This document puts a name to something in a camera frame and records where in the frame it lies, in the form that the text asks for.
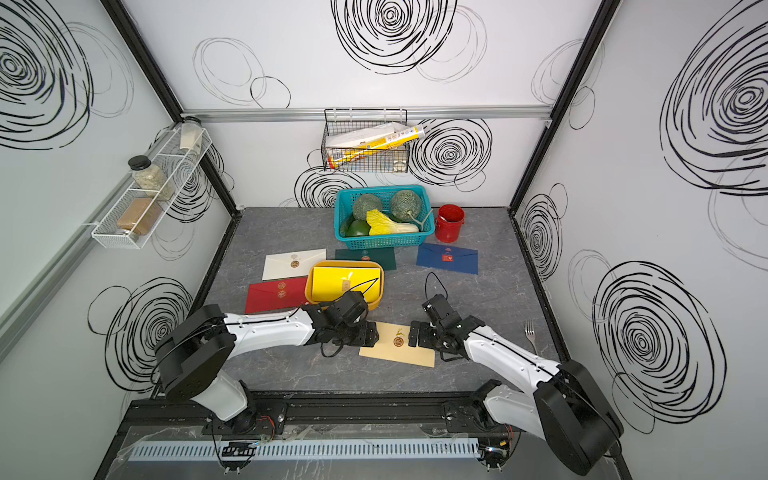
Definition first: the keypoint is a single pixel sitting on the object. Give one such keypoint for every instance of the red cup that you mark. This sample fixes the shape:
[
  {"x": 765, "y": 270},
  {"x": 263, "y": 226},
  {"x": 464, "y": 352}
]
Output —
[{"x": 450, "y": 219}]

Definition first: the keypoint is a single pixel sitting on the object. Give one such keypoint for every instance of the white wire wall shelf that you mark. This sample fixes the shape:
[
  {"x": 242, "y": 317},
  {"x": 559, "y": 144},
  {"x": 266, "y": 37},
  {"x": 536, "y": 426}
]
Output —
[{"x": 186, "y": 198}]

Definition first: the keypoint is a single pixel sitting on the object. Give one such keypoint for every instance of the black lid spice jar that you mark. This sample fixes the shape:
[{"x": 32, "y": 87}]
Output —
[{"x": 147, "y": 174}]

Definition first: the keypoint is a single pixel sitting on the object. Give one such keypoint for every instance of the navy blue envelope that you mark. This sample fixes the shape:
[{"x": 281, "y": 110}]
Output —
[{"x": 448, "y": 258}]

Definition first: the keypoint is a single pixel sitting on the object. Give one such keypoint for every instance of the right green melon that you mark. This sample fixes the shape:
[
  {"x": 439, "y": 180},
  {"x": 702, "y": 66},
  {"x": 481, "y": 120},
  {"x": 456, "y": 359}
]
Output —
[{"x": 406, "y": 205}]

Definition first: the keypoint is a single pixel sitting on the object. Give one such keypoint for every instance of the dark green envelope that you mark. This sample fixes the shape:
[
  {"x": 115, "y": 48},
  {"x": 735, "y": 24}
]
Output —
[{"x": 385, "y": 257}]

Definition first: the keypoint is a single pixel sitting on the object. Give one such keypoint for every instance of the white envelope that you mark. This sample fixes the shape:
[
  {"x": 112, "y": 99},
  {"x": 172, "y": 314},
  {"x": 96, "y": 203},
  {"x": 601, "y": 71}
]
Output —
[{"x": 291, "y": 264}]

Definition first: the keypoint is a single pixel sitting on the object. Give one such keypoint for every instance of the red envelope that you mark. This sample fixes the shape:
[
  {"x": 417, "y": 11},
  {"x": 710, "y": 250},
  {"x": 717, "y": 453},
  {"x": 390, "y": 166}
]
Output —
[{"x": 276, "y": 295}]

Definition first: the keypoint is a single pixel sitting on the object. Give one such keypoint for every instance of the left green melon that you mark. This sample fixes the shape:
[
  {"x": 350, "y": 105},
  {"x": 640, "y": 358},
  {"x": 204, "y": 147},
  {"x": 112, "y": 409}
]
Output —
[{"x": 364, "y": 203}]

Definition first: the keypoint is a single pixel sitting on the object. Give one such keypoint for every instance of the silver fork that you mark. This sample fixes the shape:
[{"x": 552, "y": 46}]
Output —
[{"x": 530, "y": 333}]

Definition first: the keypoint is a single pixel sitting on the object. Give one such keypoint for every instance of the yellow white cabbage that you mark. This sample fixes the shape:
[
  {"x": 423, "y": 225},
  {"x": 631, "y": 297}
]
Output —
[{"x": 380, "y": 224}]

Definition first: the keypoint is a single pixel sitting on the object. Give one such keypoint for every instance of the yellow envelope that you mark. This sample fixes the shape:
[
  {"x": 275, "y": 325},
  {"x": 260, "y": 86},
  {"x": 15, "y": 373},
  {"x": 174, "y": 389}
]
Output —
[{"x": 330, "y": 283}]

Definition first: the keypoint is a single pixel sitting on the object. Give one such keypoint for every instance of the beige envelope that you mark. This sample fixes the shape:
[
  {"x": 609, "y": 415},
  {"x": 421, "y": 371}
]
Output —
[{"x": 393, "y": 346}]

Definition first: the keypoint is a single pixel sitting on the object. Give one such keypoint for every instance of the green pepper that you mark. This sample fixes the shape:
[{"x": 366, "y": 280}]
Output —
[{"x": 357, "y": 228}]

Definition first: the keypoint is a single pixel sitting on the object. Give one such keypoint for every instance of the yellow foil roll box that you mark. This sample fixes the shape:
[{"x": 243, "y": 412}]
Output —
[{"x": 337, "y": 157}]

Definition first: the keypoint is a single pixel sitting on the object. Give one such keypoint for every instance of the white slotted cable duct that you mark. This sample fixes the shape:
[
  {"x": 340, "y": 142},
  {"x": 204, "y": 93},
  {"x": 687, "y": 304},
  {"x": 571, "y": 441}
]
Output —
[{"x": 336, "y": 449}]

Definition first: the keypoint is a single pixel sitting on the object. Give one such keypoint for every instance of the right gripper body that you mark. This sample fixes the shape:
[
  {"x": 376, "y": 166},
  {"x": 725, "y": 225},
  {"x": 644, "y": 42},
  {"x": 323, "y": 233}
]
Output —
[{"x": 436, "y": 336}]

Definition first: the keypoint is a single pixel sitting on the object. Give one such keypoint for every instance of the yellow storage box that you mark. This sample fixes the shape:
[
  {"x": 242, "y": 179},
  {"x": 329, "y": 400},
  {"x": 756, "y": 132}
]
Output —
[{"x": 346, "y": 263}]

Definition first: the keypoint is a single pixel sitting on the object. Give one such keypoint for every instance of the white wrap box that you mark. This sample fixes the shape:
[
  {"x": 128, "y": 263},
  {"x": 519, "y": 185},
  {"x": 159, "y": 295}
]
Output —
[{"x": 359, "y": 137}]

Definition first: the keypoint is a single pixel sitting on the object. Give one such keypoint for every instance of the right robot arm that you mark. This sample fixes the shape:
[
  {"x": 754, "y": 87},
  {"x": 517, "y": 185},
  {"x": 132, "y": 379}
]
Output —
[{"x": 558, "y": 402}]

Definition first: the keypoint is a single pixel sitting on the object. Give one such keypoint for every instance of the clear lid jar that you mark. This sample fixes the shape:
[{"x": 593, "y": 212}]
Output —
[{"x": 191, "y": 134}]

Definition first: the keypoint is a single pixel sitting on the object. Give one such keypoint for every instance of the green melon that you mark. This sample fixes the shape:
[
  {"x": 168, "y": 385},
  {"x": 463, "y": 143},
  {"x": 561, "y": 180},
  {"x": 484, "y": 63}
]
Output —
[
  {"x": 406, "y": 205},
  {"x": 364, "y": 203}
]

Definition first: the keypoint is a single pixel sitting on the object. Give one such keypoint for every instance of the black wire wall basket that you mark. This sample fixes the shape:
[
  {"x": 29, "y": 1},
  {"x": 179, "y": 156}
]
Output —
[{"x": 340, "y": 120}]

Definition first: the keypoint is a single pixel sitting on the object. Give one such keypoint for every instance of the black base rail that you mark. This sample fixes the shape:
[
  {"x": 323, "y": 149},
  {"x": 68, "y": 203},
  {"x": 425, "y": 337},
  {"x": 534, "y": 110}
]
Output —
[{"x": 271, "y": 413}]

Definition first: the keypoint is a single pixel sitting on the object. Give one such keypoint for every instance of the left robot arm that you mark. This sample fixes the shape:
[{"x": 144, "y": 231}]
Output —
[{"x": 190, "y": 360}]

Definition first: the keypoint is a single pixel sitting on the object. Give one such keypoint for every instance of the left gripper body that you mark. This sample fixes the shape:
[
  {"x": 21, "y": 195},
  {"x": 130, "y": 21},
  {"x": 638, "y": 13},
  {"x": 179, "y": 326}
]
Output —
[{"x": 349, "y": 334}]

